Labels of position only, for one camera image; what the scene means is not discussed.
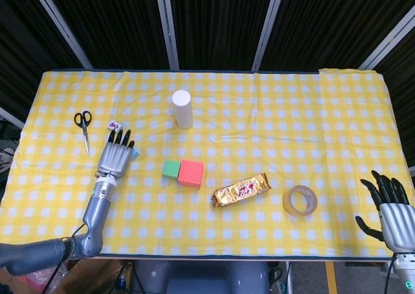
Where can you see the brown cardboard box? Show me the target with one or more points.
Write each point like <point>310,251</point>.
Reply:
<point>94,277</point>

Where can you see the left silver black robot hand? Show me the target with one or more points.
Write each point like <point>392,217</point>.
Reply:
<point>115,159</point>

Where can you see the small blue cube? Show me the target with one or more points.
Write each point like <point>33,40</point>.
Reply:
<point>135,154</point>

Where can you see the white mahjong tile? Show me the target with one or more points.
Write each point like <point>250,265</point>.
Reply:
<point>114,125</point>

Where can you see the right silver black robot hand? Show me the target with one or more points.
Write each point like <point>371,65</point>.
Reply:
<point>398,224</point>

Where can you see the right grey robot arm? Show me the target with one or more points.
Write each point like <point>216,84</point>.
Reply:
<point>407,273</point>

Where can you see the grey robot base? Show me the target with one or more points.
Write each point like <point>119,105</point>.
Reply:
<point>201,277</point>

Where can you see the yellow white checked tablecloth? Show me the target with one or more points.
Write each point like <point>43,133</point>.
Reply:
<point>259,128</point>

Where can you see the gold biscuit packet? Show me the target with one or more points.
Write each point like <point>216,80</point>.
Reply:
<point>241,191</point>

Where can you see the clear tape roll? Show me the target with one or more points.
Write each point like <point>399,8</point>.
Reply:
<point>287,206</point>

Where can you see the green cube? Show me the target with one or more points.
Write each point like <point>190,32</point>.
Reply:
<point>170,169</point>

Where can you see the pink plastic bag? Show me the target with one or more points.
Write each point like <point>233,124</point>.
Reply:
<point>35,282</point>

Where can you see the white cylinder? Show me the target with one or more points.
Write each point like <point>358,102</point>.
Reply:
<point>183,112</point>

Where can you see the grey metal table leg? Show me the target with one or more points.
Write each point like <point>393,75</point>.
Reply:
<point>289,277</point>

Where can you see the white frame post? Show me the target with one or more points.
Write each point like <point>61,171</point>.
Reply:
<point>268,24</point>
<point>389,37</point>
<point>61,28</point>
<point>167,24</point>
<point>11,116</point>

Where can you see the red-orange block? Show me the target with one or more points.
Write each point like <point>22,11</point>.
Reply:
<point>191,174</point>

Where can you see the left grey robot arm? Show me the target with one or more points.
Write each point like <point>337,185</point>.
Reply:
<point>94,216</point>

